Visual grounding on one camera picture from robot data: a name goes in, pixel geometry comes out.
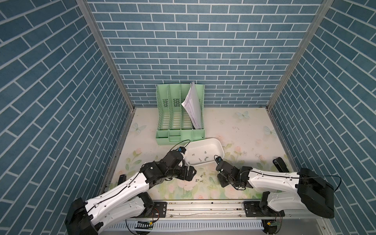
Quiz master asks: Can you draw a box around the white plastic storage box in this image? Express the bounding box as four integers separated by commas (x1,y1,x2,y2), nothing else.
184,138,225,167

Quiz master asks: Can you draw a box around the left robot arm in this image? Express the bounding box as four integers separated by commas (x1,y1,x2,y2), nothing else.
65,146,196,235

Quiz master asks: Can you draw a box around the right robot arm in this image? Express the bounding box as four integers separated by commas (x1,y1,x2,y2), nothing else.
214,155,335,218

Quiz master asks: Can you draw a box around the green plastic file organizer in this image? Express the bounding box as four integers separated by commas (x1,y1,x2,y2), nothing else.
156,84,205,146

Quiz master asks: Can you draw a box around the white paper stack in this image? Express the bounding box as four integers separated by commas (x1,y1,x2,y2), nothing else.
182,82,203,129

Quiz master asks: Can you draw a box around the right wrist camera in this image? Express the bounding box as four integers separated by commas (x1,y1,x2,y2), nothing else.
214,156,223,164

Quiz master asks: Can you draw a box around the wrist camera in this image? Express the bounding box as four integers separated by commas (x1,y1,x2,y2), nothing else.
176,146,187,160
214,156,223,164

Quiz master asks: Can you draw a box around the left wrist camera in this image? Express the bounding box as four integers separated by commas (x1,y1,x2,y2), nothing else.
176,146,187,160

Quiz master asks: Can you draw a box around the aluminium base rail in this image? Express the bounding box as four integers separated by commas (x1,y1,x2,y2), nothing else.
83,199,328,221

